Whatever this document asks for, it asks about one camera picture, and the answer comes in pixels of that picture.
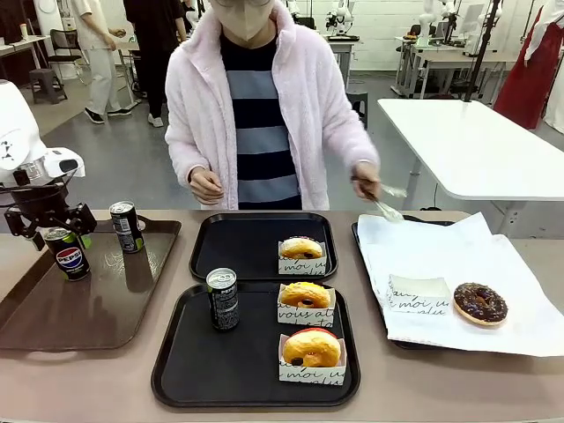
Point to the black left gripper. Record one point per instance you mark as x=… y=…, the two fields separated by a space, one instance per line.
x=35 y=200

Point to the black Pepsi can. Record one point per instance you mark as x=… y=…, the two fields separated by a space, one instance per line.
x=127 y=231
x=224 y=304
x=70 y=260

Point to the yellow glazed donut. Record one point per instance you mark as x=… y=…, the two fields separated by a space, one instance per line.
x=293 y=296

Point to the golden donut with red icing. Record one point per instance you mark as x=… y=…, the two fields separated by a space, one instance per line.
x=299 y=348

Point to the metal serving tongs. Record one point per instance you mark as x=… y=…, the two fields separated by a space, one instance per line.
x=388 y=207

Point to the person's left forearm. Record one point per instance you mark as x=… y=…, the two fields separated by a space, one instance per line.
x=348 y=136

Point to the person's right forearm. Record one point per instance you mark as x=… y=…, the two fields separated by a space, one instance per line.
x=185 y=150

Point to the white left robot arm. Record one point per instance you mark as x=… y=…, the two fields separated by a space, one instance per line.
x=17 y=132

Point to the person's right hand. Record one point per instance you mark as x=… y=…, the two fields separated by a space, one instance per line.
x=205 y=185

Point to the person's left hand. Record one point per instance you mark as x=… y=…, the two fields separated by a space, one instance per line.
x=366 y=180

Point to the brown plastic tray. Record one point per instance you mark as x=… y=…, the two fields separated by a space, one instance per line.
x=88 y=308

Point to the grey plastic stool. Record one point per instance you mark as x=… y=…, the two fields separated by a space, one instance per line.
x=46 y=83

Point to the bystander in white clothes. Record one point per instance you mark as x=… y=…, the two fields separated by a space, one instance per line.
x=99 y=57

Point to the black office chair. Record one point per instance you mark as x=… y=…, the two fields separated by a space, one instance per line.
x=66 y=48

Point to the person in pink fleece jacket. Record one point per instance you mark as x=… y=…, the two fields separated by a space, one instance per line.
x=198 y=110

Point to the small black serving tray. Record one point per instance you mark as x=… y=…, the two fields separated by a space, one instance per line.
x=238 y=247

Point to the bystander in black clothes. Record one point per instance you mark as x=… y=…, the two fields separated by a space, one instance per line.
x=154 y=57

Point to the large black serving tray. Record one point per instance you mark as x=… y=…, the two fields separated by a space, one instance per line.
x=247 y=365

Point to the beige face mask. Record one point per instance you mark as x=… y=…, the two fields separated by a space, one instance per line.
x=242 y=20

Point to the dark stool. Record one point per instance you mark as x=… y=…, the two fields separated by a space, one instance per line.
x=359 y=108

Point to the white printed paper donut box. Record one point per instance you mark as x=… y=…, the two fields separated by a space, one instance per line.
x=418 y=304

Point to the black tray under paper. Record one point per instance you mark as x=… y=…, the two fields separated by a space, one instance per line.
x=410 y=344

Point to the white paper sheet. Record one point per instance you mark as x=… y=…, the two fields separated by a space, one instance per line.
x=440 y=255

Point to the white table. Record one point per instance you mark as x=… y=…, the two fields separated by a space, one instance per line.
x=462 y=141

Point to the chocolate sprinkled donut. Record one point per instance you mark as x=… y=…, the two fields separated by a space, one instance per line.
x=467 y=299

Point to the beige workbench table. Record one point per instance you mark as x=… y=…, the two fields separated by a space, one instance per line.
x=449 y=59

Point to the black stand pole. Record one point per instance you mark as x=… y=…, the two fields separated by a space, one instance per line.
x=482 y=48

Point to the red dress mannequin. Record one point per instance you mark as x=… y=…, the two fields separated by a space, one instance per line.
x=529 y=66

